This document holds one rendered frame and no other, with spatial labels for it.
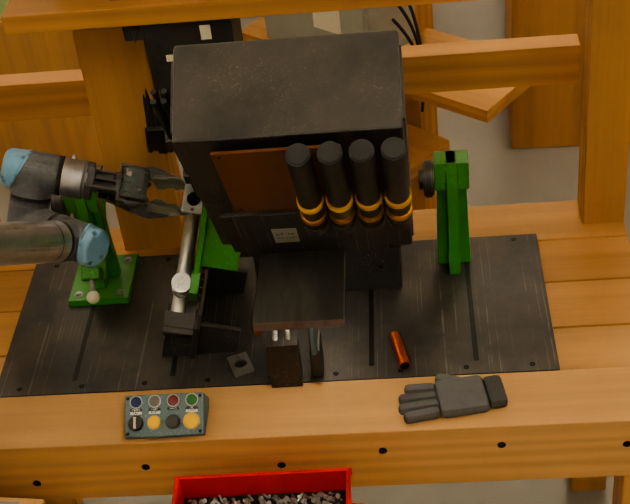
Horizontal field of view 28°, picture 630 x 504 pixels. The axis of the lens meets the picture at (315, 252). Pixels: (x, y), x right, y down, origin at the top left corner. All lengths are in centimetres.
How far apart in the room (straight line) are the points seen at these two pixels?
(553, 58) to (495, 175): 184
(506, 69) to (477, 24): 275
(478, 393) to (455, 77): 70
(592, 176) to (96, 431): 115
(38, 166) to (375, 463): 83
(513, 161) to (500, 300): 201
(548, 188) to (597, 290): 180
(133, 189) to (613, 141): 100
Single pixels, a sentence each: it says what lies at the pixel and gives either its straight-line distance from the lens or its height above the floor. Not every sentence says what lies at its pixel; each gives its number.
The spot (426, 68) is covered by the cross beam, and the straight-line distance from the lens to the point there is 264.
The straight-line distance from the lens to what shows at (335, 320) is 220.
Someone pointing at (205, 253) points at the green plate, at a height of 115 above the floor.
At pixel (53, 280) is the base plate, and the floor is 90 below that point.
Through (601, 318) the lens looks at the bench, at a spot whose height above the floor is 88.
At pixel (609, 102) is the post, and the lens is 262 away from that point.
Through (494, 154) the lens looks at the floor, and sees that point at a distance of 457.
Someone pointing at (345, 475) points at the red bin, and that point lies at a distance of 224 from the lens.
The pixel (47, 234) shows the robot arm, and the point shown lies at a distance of 224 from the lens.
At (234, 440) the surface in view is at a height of 90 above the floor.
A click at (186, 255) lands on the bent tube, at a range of 251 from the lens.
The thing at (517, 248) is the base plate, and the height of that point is 90.
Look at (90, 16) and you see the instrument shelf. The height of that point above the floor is 153.
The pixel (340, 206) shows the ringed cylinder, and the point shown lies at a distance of 203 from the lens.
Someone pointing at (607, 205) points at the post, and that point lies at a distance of 277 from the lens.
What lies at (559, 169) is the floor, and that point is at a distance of 450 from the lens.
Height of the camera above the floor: 258
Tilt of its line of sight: 38 degrees down
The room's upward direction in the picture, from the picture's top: 7 degrees counter-clockwise
